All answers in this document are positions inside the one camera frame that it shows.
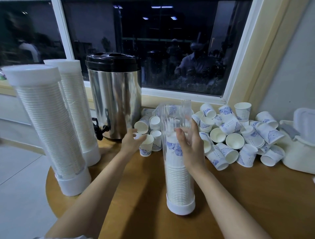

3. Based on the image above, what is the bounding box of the person's right hand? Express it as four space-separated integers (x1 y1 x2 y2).
176 117 206 175

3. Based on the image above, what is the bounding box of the person's left hand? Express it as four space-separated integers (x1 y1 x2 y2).
119 129 147 162

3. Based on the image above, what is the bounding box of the single blue-printed paper cup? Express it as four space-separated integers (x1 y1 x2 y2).
139 134 155 158

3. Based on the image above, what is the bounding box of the nested stack of paper cups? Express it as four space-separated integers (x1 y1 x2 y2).
15 85 87 179
58 73 98 152
165 132 195 205

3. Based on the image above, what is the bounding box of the pile of paper cups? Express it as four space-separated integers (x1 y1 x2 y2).
134 102 286 171

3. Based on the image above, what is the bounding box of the person's right forearm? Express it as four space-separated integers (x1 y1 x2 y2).
189 165 272 239

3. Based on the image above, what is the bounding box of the person's left forearm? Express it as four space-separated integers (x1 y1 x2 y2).
45 154 133 239

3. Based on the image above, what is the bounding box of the person's grey shirt sleeve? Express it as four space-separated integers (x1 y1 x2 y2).
34 235 92 239

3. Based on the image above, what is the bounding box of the stainless steel water dispenser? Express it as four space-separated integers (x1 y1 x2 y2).
86 53 142 141

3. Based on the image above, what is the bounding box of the translucent plastic box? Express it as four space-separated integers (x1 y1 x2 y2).
277 118 315 174

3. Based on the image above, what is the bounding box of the white framed window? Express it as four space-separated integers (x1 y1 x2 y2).
0 0 296 106

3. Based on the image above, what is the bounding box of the white plastic lid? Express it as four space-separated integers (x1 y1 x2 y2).
293 107 315 146

